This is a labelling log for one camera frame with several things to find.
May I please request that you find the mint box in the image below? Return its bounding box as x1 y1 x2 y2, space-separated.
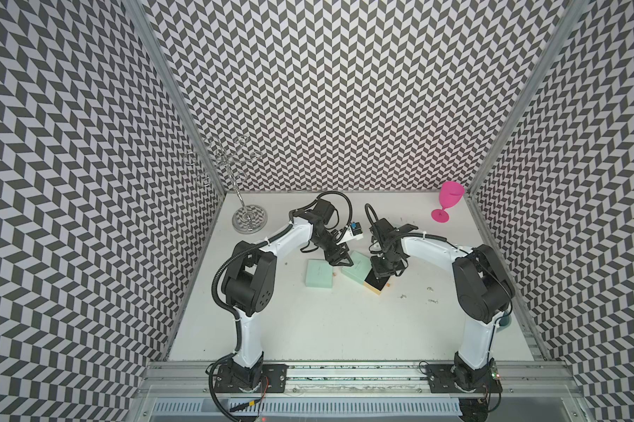
341 251 389 295
305 260 334 289

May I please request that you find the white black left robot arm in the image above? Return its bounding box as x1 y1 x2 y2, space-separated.
212 191 356 371

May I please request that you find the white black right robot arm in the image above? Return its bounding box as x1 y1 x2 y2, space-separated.
369 218 515 371

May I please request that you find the pink plastic wine glass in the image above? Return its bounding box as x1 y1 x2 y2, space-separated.
431 181 466 223

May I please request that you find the grey-blue small bowl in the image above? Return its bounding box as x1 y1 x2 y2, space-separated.
496 312 511 331

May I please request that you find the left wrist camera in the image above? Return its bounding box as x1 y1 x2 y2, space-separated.
339 222 364 244

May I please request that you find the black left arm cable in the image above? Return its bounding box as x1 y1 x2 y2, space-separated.
313 191 354 233

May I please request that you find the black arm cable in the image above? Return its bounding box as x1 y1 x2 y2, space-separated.
363 203 386 238
313 191 354 233

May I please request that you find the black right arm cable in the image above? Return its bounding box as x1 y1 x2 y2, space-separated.
363 203 386 238

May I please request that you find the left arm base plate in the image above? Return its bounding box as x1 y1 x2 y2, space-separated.
213 362 288 393

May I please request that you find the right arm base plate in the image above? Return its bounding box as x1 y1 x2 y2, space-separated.
422 364 503 395

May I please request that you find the aluminium front rail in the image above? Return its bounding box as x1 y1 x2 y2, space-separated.
127 360 593 421

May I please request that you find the aluminium left corner post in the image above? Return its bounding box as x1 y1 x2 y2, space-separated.
123 0 226 198

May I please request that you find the aluminium corner post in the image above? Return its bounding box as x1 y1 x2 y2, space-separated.
467 0 589 197
123 0 226 198

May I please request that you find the aluminium right corner post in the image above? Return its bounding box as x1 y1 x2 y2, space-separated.
467 0 589 197

